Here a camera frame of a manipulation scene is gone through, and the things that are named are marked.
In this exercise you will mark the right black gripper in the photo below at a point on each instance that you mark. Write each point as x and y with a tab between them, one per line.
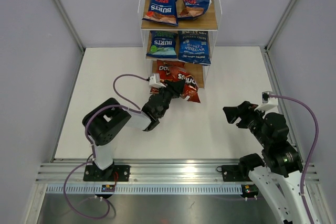
244	110

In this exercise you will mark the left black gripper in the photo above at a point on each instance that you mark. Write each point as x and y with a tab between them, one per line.
177	86

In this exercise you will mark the small red Doritos bag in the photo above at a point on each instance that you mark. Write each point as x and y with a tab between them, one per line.
190	90

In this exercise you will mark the large red Doritos bag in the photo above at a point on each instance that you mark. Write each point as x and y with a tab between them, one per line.
169	71

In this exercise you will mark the Kettle sea salt vinegar bag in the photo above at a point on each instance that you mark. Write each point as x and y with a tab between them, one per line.
194	47

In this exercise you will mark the Burts sea salt vinegar bag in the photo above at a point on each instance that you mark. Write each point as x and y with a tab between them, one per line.
162	44

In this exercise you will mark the Burts spicy chilli bag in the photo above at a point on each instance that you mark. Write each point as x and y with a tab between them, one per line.
193	9
162	11

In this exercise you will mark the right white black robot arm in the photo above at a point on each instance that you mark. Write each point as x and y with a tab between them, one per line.
278	172

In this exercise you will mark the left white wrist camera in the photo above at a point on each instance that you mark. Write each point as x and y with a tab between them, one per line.
155	81

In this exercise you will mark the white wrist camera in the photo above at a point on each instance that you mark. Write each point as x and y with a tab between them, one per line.
155	81
268	102

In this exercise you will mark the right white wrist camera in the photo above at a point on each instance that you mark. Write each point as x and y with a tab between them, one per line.
268	102

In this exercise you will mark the white wire wooden shelf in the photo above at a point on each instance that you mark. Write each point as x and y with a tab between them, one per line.
209	22

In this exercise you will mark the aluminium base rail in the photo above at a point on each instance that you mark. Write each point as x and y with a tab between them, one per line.
146	171

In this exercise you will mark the white slotted cable duct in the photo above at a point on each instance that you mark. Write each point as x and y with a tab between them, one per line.
146	189

